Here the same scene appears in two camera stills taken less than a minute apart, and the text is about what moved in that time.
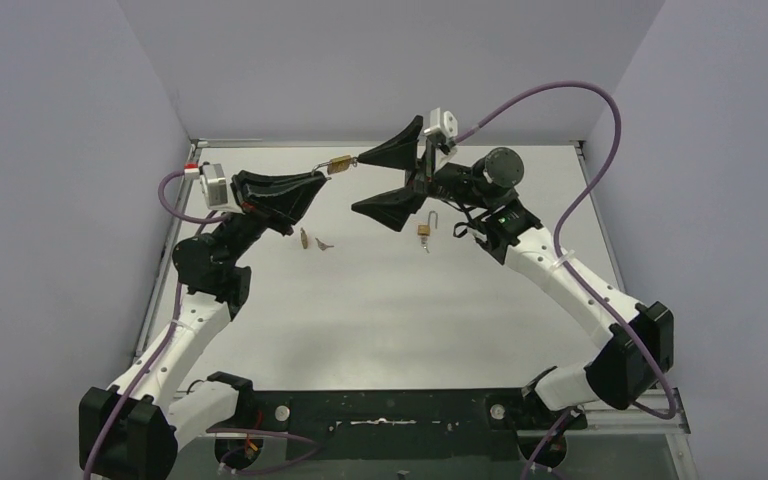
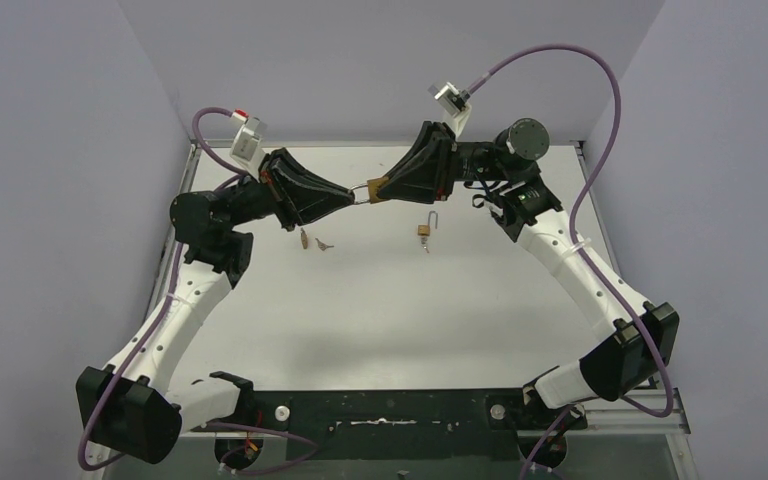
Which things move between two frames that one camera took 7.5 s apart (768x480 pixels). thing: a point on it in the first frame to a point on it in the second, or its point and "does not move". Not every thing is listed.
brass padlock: x=424 y=229 does not move
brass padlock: x=339 y=164 to x=373 y=188
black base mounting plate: x=360 y=424 does not move
